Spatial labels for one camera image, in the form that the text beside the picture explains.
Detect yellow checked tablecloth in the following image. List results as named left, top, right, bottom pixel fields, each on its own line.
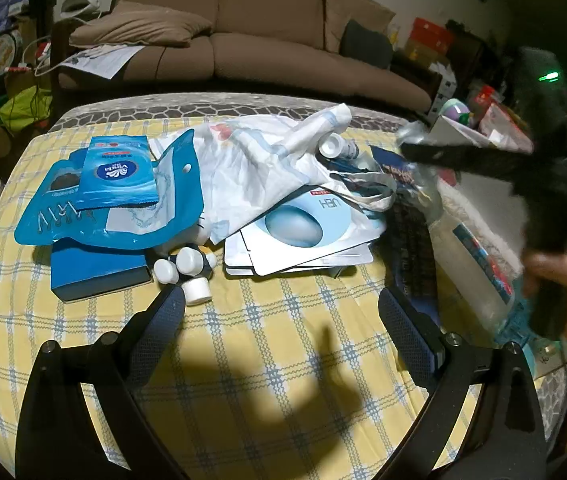
left=0, top=120, right=567, bottom=480

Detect white blue face mask packet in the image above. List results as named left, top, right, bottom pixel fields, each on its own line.
left=223, top=230, right=375, bottom=279
left=236, top=185, right=388, bottom=277

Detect large blue pouch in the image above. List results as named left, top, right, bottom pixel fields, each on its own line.
left=14, top=128, right=205, bottom=252

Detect blue pouch with dark window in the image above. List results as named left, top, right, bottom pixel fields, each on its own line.
left=38, top=149, right=89, bottom=197

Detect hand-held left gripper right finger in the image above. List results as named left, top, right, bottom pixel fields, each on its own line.
left=378, top=287, right=549, bottom=480

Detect purple green toy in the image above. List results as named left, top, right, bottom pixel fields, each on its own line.
left=438, top=99, right=475, bottom=127

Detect clear bottle with blue label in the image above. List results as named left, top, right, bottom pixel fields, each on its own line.
left=397, top=122, right=531, bottom=343

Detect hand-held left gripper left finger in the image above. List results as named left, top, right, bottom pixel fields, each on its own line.
left=16, top=285, right=186, bottom=480

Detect dark blue long packet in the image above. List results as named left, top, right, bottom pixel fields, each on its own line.
left=367, top=144, right=440, bottom=332

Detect blue cardboard box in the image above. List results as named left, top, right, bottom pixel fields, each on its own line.
left=50, top=237, right=154, bottom=303

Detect brown pillow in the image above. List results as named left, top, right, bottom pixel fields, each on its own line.
left=69, top=0, right=214, bottom=47

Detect white plastic bag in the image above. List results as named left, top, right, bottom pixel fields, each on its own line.
left=150, top=102, right=397, bottom=242

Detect green bag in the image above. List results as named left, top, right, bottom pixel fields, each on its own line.
left=0, top=85, right=55, bottom=128

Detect white capped tube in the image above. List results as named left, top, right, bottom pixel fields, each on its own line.
left=317, top=132, right=360, bottom=159

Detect small blue pouch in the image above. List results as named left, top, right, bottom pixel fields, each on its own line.
left=70, top=136, right=160, bottom=211

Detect dark wooden chair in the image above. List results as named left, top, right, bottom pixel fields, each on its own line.
left=27, top=0, right=60, bottom=128

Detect red cardboard boxes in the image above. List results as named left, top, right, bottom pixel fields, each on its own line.
left=404, top=16, right=455, bottom=58

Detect dark grey cushion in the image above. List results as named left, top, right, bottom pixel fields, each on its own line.
left=339, top=19, right=395, bottom=70

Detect white appliance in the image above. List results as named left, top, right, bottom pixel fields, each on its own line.
left=60, top=0, right=103, bottom=20

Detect brown sofa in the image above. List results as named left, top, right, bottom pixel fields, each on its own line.
left=57, top=0, right=434, bottom=113

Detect white paper sheets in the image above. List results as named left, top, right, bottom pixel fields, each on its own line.
left=58, top=44, right=146, bottom=80

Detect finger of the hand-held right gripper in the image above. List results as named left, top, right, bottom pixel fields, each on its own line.
left=401, top=140, right=530, bottom=181

